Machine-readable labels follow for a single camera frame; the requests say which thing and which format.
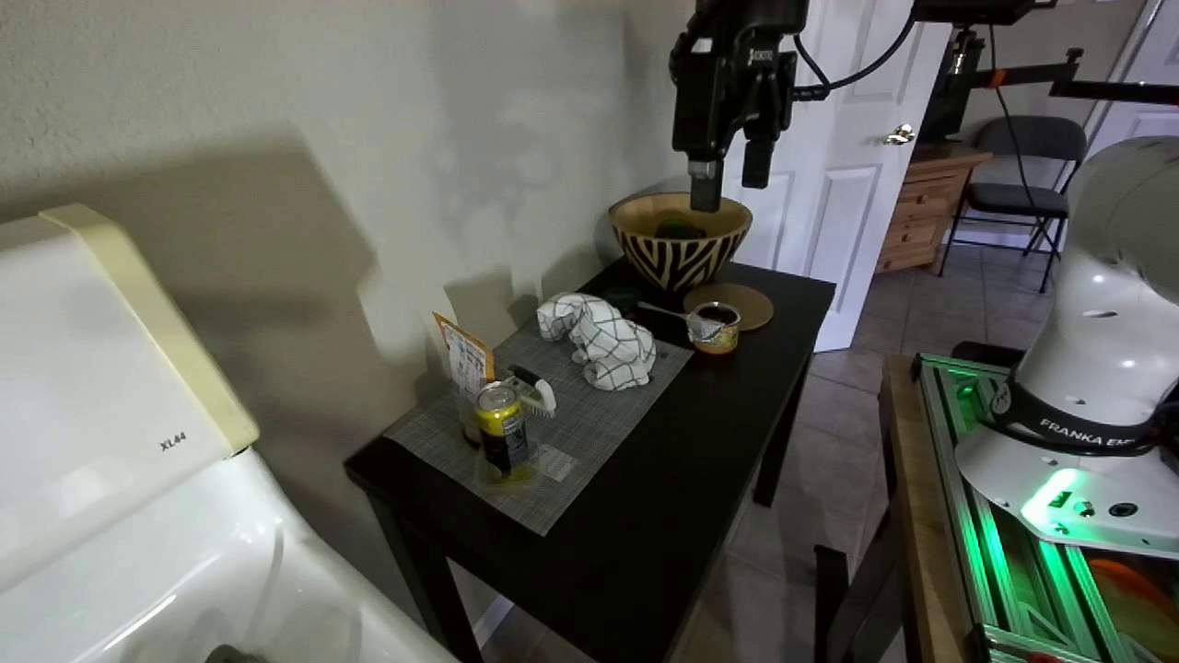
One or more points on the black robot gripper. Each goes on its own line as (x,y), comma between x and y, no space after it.
(723,72)

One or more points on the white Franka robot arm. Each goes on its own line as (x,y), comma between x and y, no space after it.
(1108,369)

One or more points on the white panel door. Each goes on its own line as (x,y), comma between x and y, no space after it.
(850,185)

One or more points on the round wooden coaster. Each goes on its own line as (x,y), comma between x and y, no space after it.
(752,304)

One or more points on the small tan cup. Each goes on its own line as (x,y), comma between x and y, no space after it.
(716,328)

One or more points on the metal door knob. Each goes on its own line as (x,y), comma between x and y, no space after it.
(905,135)

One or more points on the wooden dresser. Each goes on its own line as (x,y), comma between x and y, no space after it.
(926,207)

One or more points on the white patterned cloth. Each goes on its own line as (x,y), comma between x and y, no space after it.
(607,341)

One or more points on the black folding chair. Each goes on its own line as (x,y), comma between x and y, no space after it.
(1027,185)

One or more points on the gray woven placemat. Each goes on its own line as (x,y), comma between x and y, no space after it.
(576,428)

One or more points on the small card box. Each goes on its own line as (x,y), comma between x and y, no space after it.
(464,356)

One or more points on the black side table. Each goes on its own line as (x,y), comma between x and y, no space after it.
(663,491)

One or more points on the wooden workbench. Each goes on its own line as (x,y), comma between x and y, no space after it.
(915,527)

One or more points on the white closet door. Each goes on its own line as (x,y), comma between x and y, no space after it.
(1135,75)

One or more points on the white appliance with beige trim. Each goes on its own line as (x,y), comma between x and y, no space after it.
(113,465)

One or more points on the black camera stand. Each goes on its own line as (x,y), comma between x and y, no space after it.
(960,75)

